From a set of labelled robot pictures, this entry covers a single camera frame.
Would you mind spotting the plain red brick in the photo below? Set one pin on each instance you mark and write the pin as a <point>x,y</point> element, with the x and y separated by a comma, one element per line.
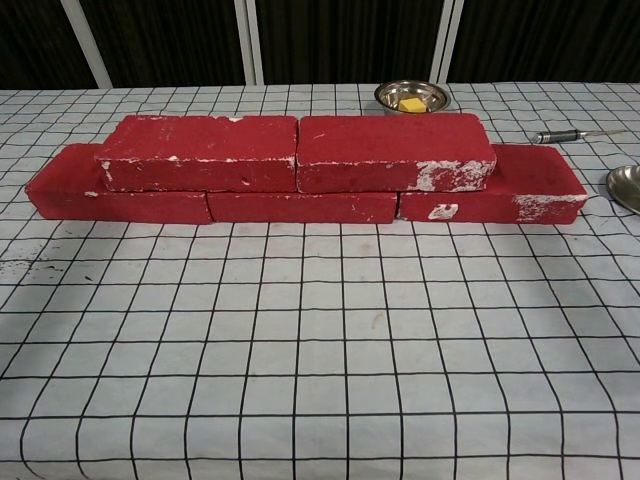
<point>125,207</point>
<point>300,207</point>

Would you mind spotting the red brick with white patch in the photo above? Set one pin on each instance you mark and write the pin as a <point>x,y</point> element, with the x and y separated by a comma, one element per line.
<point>540,170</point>

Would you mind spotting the white partition frame post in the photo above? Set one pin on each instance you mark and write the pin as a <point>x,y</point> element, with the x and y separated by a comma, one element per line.
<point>249,40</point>
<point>450,40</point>
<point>89,45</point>

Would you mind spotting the red brick with chipped corner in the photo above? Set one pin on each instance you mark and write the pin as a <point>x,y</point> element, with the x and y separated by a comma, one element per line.
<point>200,140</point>

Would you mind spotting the yellow block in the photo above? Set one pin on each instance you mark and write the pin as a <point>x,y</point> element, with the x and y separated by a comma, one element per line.
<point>412,106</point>

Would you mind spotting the red brick with white worn edge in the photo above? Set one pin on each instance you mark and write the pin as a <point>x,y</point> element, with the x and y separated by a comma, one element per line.
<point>375,140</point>

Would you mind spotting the shallow steel plate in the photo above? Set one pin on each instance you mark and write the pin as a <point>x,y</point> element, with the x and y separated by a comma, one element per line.
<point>627,185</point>

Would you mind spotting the white black checked tablecloth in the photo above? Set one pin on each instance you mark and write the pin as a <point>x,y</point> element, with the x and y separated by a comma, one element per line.
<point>320,400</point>

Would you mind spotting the steel bowl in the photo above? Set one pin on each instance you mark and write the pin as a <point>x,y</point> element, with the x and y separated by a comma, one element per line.
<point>392,95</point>

